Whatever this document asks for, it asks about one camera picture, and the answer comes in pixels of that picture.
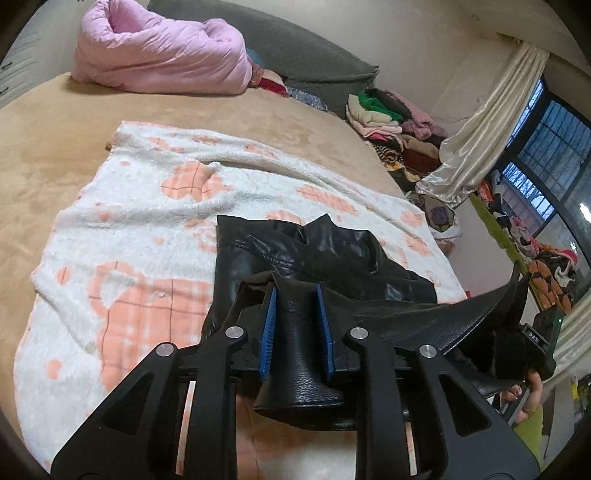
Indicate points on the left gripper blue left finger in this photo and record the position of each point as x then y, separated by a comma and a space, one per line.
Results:
267, 335

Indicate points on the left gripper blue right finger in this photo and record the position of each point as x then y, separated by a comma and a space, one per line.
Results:
326, 330

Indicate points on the black leather jacket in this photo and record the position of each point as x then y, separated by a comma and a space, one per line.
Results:
364, 288

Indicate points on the green right sleeve forearm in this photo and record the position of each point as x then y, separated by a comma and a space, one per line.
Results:
529, 428

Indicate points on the clothes on window sill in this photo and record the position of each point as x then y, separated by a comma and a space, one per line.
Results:
552, 269

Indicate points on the floral bag of clothes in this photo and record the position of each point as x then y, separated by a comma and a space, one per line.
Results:
443, 221

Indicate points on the pile of folded clothes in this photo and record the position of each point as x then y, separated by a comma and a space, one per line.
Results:
404, 137

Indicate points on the person's right hand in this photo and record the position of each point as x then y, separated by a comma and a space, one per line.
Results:
528, 396

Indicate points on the white and orange bear blanket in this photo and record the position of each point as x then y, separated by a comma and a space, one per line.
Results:
131, 263

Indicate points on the cream satin curtain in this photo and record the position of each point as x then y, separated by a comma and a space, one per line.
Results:
469, 155

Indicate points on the grey padded headboard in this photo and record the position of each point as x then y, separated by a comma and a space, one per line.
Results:
305, 60

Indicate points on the red and white pillow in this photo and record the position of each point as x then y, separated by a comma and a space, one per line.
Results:
269, 80

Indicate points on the tan bed sheet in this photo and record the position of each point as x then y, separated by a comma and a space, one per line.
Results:
53, 139

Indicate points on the pink quilted duvet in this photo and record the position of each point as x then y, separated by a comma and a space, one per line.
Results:
123, 45

